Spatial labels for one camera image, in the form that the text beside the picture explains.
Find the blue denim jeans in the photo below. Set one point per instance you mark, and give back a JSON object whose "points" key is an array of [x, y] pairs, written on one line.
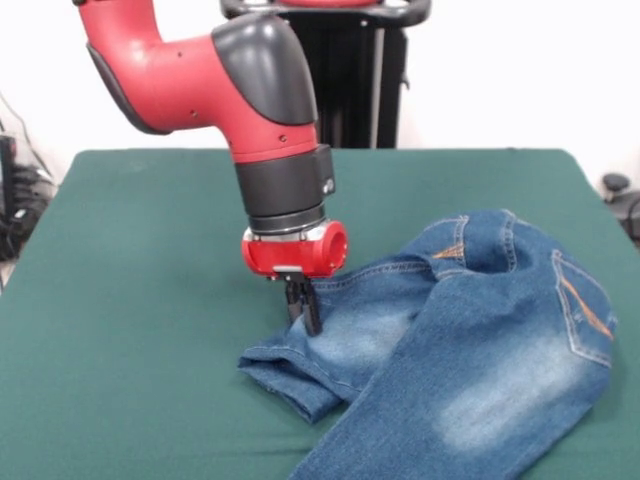
{"points": [[475, 350]]}

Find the dark green table cloth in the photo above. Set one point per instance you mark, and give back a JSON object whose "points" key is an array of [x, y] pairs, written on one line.
{"points": [[100, 390]]}

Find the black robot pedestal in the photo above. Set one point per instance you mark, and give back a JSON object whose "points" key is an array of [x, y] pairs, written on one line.
{"points": [[360, 75]]}

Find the black equipment box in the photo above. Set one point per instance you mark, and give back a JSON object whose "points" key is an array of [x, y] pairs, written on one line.
{"points": [[6, 160]]}

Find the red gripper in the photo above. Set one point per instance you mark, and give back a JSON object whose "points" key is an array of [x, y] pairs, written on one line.
{"points": [[295, 257]]}

